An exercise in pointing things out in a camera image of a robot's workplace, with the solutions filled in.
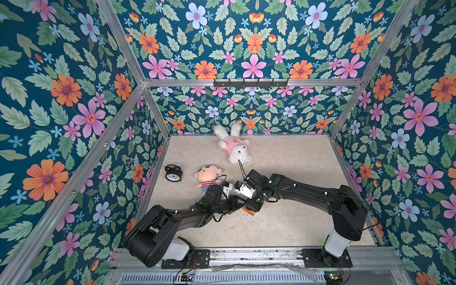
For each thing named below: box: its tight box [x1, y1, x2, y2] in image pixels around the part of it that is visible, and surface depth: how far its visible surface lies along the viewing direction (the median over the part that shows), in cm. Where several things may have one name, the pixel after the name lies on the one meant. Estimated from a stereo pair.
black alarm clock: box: [164, 163, 184, 183], surface depth 95 cm
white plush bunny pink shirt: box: [213, 122, 252, 165], surface depth 106 cm
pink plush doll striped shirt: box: [194, 165, 224, 193], surface depth 94 cm
